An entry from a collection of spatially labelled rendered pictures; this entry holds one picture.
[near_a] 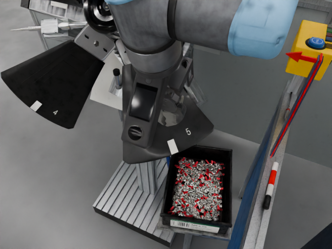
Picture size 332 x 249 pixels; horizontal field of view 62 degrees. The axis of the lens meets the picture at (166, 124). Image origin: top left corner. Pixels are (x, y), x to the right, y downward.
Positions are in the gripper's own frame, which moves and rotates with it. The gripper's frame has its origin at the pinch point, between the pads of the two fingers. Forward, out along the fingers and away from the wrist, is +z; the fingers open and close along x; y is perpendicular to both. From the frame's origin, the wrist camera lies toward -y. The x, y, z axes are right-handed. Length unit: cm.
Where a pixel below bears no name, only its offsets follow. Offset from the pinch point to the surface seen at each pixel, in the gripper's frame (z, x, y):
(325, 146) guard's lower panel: 109, -60, 60
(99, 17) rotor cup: -7.5, 21.8, 15.5
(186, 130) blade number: 9.0, -2.5, 3.7
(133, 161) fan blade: 8.2, 5.7, -7.9
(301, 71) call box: 20.1, -24.2, 36.5
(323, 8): 37, -28, 82
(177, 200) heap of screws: 22.2, -4.8, -10.4
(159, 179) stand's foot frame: 107, 21, 6
